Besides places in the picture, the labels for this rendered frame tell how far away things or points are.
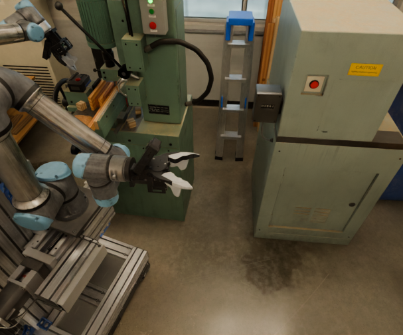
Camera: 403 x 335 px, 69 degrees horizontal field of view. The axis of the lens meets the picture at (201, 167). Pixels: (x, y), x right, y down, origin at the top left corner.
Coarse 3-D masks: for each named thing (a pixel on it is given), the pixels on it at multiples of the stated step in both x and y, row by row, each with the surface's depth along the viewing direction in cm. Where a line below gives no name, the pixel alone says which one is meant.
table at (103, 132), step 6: (102, 78) 186; (120, 102) 168; (72, 108) 169; (90, 108) 162; (96, 108) 162; (120, 108) 169; (72, 114) 158; (78, 114) 158; (84, 114) 158; (90, 114) 158; (114, 114) 162; (108, 120) 155; (114, 120) 163; (108, 126) 156; (96, 132) 150; (102, 132) 150
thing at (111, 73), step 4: (104, 64) 162; (100, 68) 159; (104, 68) 159; (108, 68) 159; (112, 68) 159; (116, 68) 159; (104, 72) 160; (108, 72) 160; (112, 72) 160; (116, 72) 159; (104, 76) 162; (108, 76) 162; (112, 76) 162; (116, 76) 161; (112, 80) 163; (116, 80) 163
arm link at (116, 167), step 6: (114, 156) 83; (120, 156) 83; (126, 156) 84; (114, 162) 81; (120, 162) 81; (114, 168) 81; (120, 168) 81; (114, 174) 82; (120, 174) 81; (114, 180) 83; (120, 180) 83
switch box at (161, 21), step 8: (144, 0) 119; (160, 0) 118; (144, 8) 121; (152, 8) 121; (160, 8) 120; (144, 16) 123; (160, 16) 122; (144, 24) 126; (160, 24) 125; (144, 32) 128; (152, 32) 127; (160, 32) 127
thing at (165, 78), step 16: (128, 0) 126; (176, 0) 128; (176, 16) 130; (176, 32) 134; (160, 48) 138; (176, 48) 138; (160, 64) 144; (176, 64) 143; (144, 80) 152; (160, 80) 150; (176, 80) 149; (160, 96) 157; (176, 96) 156; (144, 112) 166; (176, 112) 163
